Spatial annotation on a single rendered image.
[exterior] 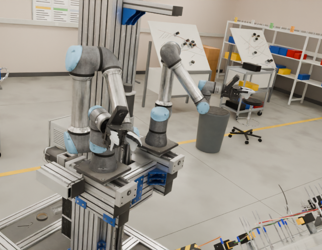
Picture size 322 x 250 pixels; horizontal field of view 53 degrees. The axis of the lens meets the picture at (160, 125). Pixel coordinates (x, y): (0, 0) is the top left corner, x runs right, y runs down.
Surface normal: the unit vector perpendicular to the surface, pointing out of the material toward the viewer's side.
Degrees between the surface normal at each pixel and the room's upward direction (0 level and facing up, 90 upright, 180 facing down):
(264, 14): 90
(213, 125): 94
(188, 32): 50
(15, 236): 0
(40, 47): 90
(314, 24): 90
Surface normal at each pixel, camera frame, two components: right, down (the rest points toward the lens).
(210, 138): -0.15, 0.40
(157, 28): 0.51, -0.32
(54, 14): 0.56, 0.37
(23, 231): 0.13, -0.93
